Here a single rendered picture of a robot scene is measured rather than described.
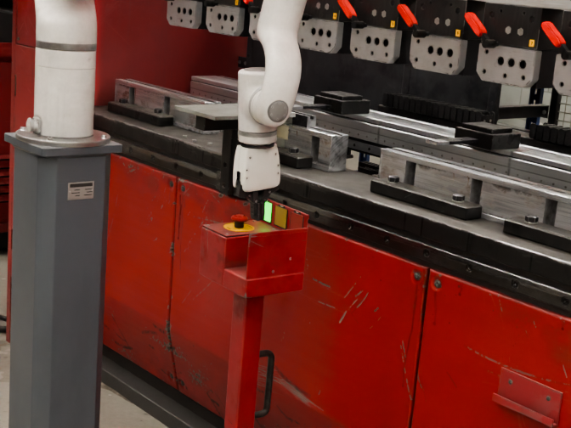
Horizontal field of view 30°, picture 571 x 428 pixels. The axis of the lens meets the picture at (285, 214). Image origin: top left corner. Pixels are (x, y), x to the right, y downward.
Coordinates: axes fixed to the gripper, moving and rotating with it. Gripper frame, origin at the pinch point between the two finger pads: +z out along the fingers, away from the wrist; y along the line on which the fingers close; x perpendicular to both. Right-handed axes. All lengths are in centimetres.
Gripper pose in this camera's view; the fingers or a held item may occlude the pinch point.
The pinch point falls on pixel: (257, 211)
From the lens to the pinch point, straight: 237.1
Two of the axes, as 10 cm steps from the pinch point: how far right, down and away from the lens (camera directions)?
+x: 5.8, 2.4, -7.8
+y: -8.1, 1.6, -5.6
